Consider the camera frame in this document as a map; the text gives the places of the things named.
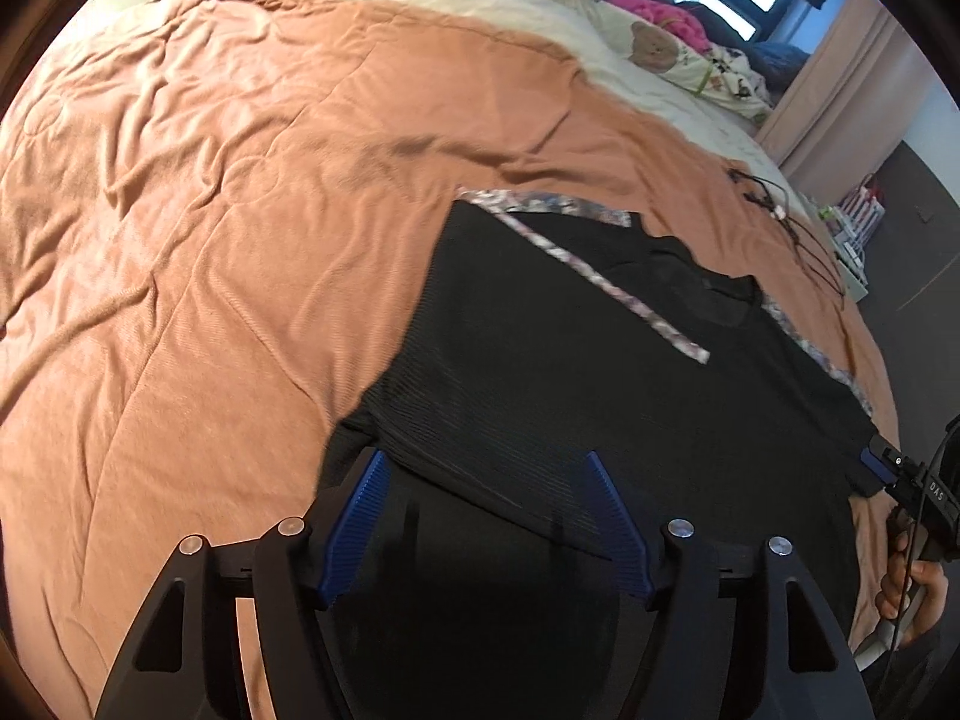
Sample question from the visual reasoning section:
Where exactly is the black shirt with floral trim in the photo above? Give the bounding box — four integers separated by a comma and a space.
319, 187, 893, 720

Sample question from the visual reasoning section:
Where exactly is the pale pink curtain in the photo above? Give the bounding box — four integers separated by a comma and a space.
754, 0, 920, 188

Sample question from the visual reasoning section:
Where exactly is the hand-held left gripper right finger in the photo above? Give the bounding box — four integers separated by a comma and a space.
589, 451, 877, 720

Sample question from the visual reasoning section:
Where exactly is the orange blanket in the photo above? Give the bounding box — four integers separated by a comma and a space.
0, 0, 901, 720

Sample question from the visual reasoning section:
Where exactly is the person's right hand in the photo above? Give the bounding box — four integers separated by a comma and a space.
874, 510, 952, 650

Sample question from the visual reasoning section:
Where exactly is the teddy bear print pillow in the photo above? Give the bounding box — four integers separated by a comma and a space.
626, 19, 773, 117

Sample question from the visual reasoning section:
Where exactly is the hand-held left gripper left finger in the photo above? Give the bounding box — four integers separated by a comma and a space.
96, 450, 391, 720

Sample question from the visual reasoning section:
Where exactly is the black cable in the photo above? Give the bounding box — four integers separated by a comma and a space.
727, 169, 848, 308

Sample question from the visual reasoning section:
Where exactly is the pink cloth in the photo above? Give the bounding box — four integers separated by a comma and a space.
604, 0, 710, 53

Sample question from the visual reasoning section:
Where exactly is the small storage rack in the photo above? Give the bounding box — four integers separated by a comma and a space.
825, 176, 886, 290

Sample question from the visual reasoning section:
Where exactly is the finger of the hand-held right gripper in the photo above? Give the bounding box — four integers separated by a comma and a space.
861, 444, 927, 497

